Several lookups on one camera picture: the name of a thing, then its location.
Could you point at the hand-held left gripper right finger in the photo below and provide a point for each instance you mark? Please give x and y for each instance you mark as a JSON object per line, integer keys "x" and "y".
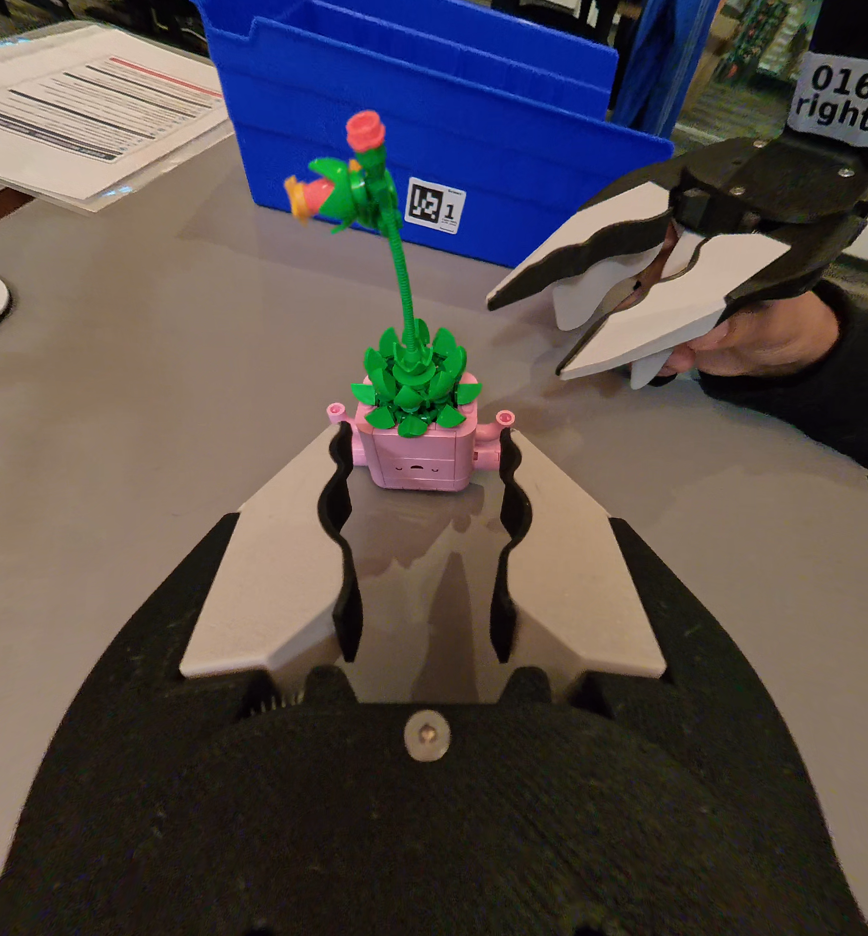
{"x": 580, "y": 585}

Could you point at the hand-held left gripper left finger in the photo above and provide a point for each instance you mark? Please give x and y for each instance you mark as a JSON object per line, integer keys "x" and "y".
{"x": 273, "y": 578}

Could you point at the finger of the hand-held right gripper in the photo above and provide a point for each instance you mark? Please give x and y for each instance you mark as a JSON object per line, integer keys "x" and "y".
{"x": 602, "y": 219}
{"x": 683, "y": 307}

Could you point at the pink toy brick pot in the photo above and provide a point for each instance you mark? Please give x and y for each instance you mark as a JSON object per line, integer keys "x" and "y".
{"x": 419, "y": 461}

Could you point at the green toy brick plant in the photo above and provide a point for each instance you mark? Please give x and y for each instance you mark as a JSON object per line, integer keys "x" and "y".
{"x": 412, "y": 380}

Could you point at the person's right forearm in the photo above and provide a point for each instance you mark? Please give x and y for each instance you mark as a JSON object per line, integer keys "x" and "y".
{"x": 843, "y": 417}

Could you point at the person's right hand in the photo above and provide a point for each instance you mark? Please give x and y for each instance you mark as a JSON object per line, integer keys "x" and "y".
{"x": 770, "y": 336}

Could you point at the blue plastic bin white label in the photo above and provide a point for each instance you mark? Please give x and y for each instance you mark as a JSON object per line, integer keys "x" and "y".
{"x": 536, "y": 190}

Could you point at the blue fabric cover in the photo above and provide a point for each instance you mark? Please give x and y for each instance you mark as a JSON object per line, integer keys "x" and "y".
{"x": 661, "y": 58}

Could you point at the printed paper in acrylic holder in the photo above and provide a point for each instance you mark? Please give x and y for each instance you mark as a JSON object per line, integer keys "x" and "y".
{"x": 90, "y": 110}

